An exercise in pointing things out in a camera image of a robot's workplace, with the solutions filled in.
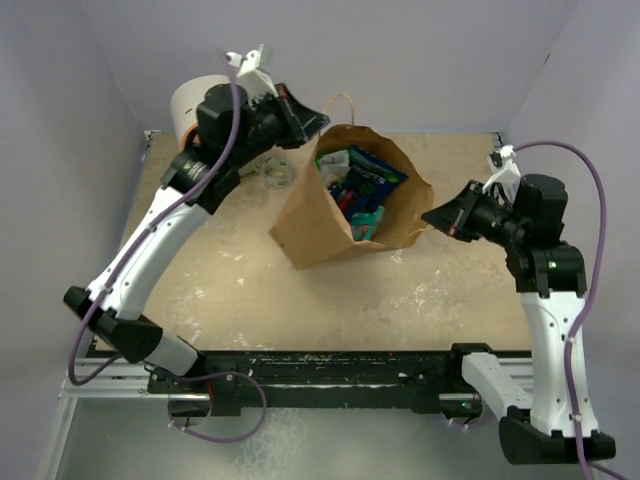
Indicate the white cylindrical mini drawer cabinet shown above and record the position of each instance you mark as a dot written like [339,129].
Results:
[184,102]

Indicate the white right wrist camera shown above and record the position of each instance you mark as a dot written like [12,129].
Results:
[505,172]

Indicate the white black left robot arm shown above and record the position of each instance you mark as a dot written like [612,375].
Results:
[232,129]

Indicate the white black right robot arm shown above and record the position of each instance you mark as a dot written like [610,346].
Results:
[555,423]

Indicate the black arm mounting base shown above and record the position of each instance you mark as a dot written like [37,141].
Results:
[423,382]

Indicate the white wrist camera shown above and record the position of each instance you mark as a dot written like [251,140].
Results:
[253,72]
[505,172]

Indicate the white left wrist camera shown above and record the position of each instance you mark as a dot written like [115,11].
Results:
[253,72]

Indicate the green white snack packet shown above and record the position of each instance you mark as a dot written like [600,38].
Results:
[333,167]

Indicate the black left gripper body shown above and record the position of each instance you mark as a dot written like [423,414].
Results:
[280,126]

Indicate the teal snack packet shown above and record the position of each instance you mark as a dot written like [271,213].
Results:
[364,224]

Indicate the clear tape roll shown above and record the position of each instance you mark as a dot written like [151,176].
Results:
[277,173]

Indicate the brown paper bag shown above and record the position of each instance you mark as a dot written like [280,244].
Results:
[310,228]

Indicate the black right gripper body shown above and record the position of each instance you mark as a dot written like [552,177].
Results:
[484,216]

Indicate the dark blue snack packet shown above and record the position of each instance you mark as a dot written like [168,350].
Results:
[352,196]

